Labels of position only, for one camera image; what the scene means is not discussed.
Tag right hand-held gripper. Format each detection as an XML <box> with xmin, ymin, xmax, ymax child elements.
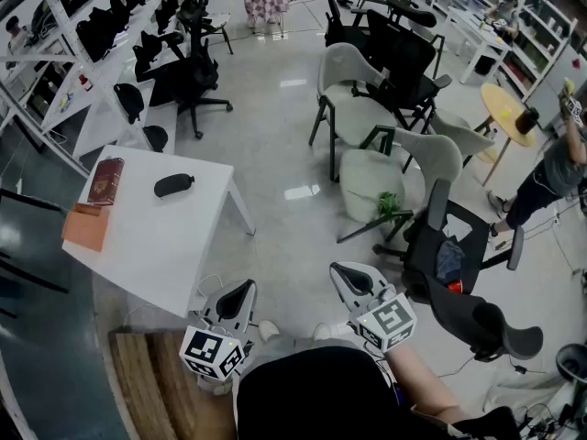
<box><xmin>329</xmin><ymin>261</ymin><xmax>418</xmax><ymax>353</ymax></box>

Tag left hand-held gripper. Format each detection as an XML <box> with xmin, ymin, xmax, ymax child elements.
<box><xmin>179</xmin><ymin>279</ymin><xmax>259</xmax><ymax>382</ymax></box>

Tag black glasses case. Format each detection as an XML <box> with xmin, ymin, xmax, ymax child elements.
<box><xmin>153</xmin><ymin>173</ymin><xmax>196</xmax><ymax>200</ymax></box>

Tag person's right forearm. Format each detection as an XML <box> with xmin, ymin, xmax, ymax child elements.
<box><xmin>383</xmin><ymin>345</ymin><xmax>465</xmax><ymax>426</ymax></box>

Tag person's white left shoe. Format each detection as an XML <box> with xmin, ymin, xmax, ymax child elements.
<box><xmin>257</xmin><ymin>319</ymin><xmax>282</xmax><ymax>343</ymax></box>

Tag person's white shoe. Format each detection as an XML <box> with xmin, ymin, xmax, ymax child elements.
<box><xmin>312</xmin><ymin>322</ymin><xmax>357</xmax><ymax>343</ymax></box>
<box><xmin>257</xmin><ymin>319</ymin><xmax>282</xmax><ymax>343</ymax></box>

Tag person's white right shoe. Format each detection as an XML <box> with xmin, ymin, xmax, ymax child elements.
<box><xmin>312</xmin><ymin>322</ymin><xmax>357</xmax><ymax>343</ymax></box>

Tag person's grey trousers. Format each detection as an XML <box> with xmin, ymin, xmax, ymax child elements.
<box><xmin>249</xmin><ymin>335</ymin><xmax>368</xmax><ymax>362</ymax></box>

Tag white square table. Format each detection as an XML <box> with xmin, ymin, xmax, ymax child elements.
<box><xmin>61</xmin><ymin>144</ymin><xmax>257</xmax><ymax>319</ymax></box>

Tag blue cloth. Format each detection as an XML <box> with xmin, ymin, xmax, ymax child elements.
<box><xmin>434</xmin><ymin>239</ymin><xmax>466</xmax><ymax>284</ymax></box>

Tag green plant sprig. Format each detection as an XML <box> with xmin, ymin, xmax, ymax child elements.
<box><xmin>347</xmin><ymin>190</ymin><xmax>415</xmax><ymax>223</ymax></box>

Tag black office chair with headrest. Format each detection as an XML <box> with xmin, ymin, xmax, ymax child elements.
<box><xmin>372</xmin><ymin>178</ymin><xmax>545</xmax><ymax>363</ymax></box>

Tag wooden slatted bench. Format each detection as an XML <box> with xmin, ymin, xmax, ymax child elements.
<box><xmin>107</xmin><ymin>331</ymin><xmax>238</xmax><ymax>440</ymax></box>

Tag white paper sheet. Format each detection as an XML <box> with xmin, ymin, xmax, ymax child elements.
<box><xmin>441</xmin><ymin>213</ymin><xmax>474</xmax><ymax>243</ymax></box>

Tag grey shell chair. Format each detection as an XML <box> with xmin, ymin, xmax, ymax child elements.
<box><xmin>307</xmin><ymin>41</ymin><xmax>399</xmax><ymax>183</ymax></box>
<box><xmin>336</xmin><ymin>125</ymin><xmax>465</xmax><ymax>246</ymax></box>
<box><xmin>427</xmin><ymin>107</ymin><xmax>497</xmax><ymax>170</ymax></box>

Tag person's black shirt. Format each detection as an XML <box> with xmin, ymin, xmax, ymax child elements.
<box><xmin>235</xmin><ymin>346</ymin><xmax>522</xmax><ymax>440</ymax></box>

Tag orange cardboard box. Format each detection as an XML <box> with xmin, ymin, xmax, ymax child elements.
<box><xmin>61</xmin><ymin>202</ymin><xmax>112</xmax><ymax>253</ymax></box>

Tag dark red book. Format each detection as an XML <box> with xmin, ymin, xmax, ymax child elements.
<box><xmin>86</xmin><ymin>156</ymin><xmax>127</xmax><ymax>207</ymax></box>

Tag black chair base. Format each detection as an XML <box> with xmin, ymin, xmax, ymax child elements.
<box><xmin>555</xmin><ymin>342</ymin><xmax>587</xmax><ymax>385</ymax></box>

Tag black wide-back office chair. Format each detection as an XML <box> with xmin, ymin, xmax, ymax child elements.
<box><xmin>365</xmin><ymin>0</ymin><xmax>453</xmax><ymax>133</ymax></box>

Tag black mesh office chair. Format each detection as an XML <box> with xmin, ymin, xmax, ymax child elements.
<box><xmin>148</xmin><ymin>0</ymin><xmax>235</xmax><ymax>140</ymax></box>

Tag round yellow table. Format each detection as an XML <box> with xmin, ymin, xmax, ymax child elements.
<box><xmin>474</xmin><ymin>82</ymin><xmax>537</xmax><ymax>188</ymax></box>

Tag dark brown jar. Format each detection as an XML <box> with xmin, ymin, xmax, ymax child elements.
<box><xmin>514</xmin><ymin>105</ymin><xmax>542</xmax><ymax>135</ymax></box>

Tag black high-back office chair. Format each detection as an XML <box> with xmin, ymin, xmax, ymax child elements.
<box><xmin>313</xmin><ymin>0</ymin><xmax>369</xmax><ymax>49</ymax></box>

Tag white metal shelving rack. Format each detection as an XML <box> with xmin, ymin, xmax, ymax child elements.
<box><xmin>0</xmin><ymin>0</ymin><xmax>185</xmax><ymax>179</ymax></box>

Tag grey cabinet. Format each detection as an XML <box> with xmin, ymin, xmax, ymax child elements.
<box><xmin>526</xmin><ymin>42</ymin><xmax>587</xmax><ymax>131</ymax></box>

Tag white desk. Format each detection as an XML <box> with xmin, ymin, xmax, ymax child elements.
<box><xmin>446</xmin><ymin>6</ymin><xmax>513</xmax><ymax>86</ymax></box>

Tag table with checkered cloth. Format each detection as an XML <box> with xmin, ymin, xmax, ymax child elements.
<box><xmin>243</xmin><ymin>0</ymin><xmax>297</xmax><ymax>28</ymax></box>

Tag white storage shelving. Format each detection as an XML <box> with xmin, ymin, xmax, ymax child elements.
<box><xmin>429</xmin><ymin>0</ymin><xmax>580</xmax><ymax>105</ymax></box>

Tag tangle of black cables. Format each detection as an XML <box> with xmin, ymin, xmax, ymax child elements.
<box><xmin>512</xmin><ymin>400</ymin><xmax>587</xmax><ymax>440</ymax></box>

